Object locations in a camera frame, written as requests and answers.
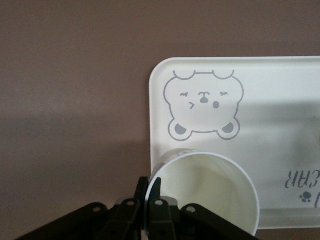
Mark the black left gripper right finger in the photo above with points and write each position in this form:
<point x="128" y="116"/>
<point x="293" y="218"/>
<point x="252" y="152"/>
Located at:
<point x="162" y="220"/>

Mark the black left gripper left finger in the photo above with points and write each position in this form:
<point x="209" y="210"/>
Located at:
<point x="125" y="220"/>

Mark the white plastic cup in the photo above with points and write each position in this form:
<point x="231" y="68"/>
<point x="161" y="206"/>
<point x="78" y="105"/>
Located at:
<point x="205" y="190"/>

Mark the brown table mat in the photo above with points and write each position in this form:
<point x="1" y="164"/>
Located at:
<point x="75" y="75"/>

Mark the white bear print tray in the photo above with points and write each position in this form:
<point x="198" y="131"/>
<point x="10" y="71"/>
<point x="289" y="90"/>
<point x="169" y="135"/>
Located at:
<point x="262" y="87"/>

